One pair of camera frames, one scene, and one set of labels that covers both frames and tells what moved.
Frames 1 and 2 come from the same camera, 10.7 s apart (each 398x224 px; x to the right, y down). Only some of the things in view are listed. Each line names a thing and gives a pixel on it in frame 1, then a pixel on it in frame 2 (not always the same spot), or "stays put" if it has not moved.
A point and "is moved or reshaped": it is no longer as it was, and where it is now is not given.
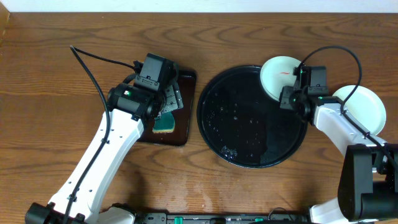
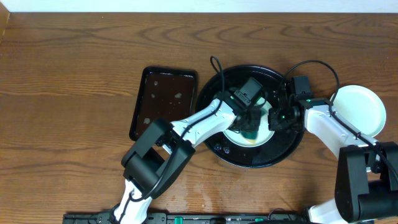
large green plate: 365,106 stays put
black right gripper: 283,101 → 273,123
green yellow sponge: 165,124 is moved or reshaped
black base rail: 161,217 stays put
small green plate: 277,71 → 264,134
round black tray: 241,125 stays put
